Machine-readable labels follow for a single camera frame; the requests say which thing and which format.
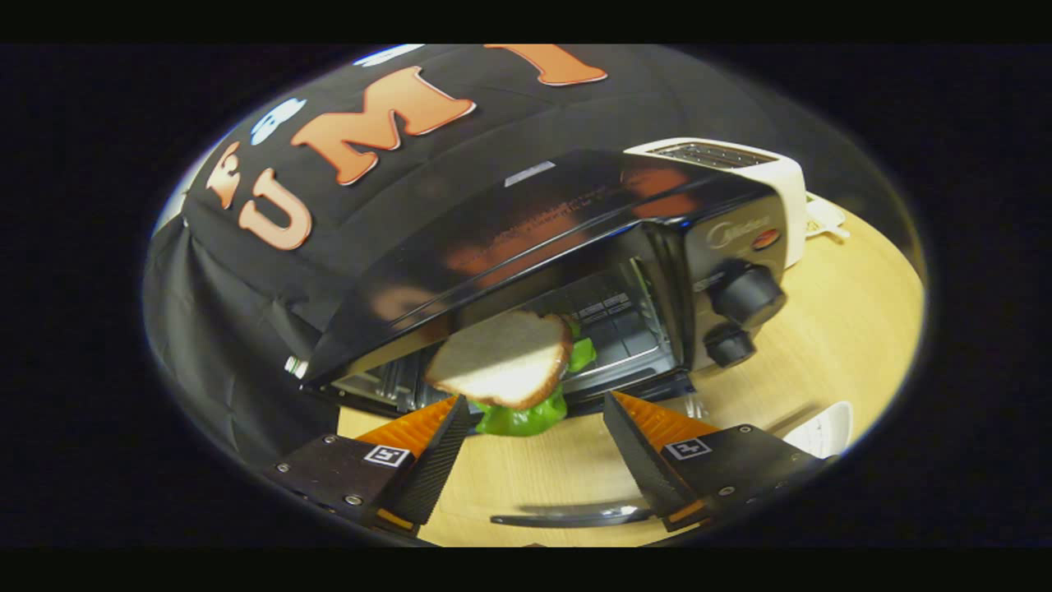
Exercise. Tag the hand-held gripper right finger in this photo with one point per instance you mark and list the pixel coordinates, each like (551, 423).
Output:
(637, 460)

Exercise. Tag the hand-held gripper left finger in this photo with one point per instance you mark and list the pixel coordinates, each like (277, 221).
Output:
(436, 469)

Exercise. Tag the bread and lettuce sandwich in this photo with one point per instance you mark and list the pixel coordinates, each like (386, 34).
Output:
(501, 362)

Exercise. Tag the black toaster oven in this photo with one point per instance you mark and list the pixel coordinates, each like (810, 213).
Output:
(526, 222)

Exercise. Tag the white pop-up toaster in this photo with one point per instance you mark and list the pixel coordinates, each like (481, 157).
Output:
(785, 177)

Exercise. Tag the white plate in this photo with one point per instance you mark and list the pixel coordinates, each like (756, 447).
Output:
(826, 432)

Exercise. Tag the white dish with green print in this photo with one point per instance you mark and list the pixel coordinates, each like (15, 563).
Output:
(824, 218)

